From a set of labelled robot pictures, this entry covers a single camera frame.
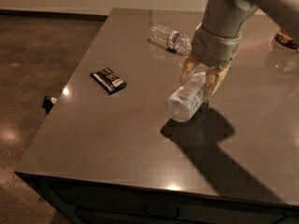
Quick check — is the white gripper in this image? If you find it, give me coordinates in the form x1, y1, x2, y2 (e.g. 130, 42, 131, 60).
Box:
180, 25, 241, 99

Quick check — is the blue label plastic bottle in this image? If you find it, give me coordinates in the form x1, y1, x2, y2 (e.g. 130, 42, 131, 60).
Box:
167, 72, 206, 122

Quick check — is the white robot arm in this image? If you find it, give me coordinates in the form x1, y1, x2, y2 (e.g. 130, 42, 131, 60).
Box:
180, 0, 299, 98

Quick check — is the clear plastic bottle red label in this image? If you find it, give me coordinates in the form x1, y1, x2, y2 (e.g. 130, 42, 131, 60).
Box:
149, 24, 191, 56

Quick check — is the glass jar with snacks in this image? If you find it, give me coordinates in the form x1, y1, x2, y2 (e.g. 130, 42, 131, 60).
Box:
275, 30, 299, 50

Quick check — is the black snack packet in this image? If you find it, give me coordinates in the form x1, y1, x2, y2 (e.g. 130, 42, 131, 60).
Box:
90, 67, 127, 95

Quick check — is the black drawer knob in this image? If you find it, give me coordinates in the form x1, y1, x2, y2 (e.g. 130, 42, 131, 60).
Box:
42, 96, 57, 114

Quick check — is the dark cabinet drawer front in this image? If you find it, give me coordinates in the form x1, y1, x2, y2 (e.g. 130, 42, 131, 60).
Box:
18, 173, 299, 224

